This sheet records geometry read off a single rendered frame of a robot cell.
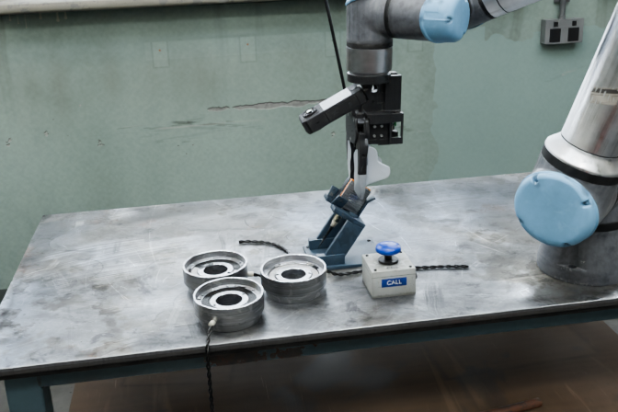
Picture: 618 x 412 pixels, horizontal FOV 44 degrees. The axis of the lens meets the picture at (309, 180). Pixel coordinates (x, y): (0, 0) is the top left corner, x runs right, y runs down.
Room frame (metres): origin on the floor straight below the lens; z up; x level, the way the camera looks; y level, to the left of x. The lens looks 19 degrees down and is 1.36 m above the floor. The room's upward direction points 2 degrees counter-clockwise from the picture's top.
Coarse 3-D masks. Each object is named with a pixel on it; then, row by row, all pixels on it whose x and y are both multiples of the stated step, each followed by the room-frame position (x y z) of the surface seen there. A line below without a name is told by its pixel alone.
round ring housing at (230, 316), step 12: (204, 288) 1.05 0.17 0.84; (216, 288) 1.06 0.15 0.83; (252, 288) 1.06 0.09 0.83; (216, 300) 1.03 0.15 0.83; (228, 300) 1.04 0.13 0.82; (240, 300) 1.03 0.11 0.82; (204, 312) 0.98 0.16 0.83; (216, 312) 0.97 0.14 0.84; (228, 312) 0.97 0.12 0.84; (240, 312) 0.97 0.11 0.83; (252, 312) 0.98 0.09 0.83; (204, 324) 0.99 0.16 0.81; (216, 324) 0.97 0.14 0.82; (228, 324) 0.97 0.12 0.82; (240, 324) 0.98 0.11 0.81; (252, 324) 0.99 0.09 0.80
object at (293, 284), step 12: (264, 264) 1.12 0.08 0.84; (276, 264) 1.14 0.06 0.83; (288, 264) 1.14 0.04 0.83; (300, 264) 1.14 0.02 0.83; (312, 264) 1.14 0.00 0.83; (324, 264) 1.11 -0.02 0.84; (264, 276) 1.07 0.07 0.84; (276, 276) 1.09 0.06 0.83; (288, 276) 1.12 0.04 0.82; (300, 276) 1.12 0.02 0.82; (324, 276) 1.08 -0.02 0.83; (264, 288) 1.08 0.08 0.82; (276, 288) 1.06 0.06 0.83; (288, 288) 1.05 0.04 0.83; (300, 288) 1.05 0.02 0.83; (312, 288) 1.06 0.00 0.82; (276, 300) 1.06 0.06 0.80; (288, 300) 1.06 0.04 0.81; (300, 300) 1.06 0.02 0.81
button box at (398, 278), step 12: (372, 264) 1.09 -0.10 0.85; (384, 264) 1.09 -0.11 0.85; (396, 264) 1.09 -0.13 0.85; (408, 264) 1.09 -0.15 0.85; (372, 276) 1.06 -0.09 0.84; (384, 276) 1.06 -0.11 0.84; (396, 276) 1.07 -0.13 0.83; (408, 276) 1.07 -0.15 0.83; (372, 288) 1.06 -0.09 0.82; (384, 288) 1.06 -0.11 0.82; (396, 288) 1.07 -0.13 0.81; (408, 288) 1.07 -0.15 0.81
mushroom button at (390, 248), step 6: (378, 246) 1.10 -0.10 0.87; (384, 246) 1.09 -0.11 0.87; (390, 246) 1.09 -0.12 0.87; (396, 246) 1.09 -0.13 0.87; (378, 252) 1.09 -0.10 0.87; (384, 252) 1.08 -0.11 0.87; (390, 252) 1.08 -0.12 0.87; (396, 252) 1.09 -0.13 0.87; (384, 258) 1.10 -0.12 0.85; (390, 258) 1.10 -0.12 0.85
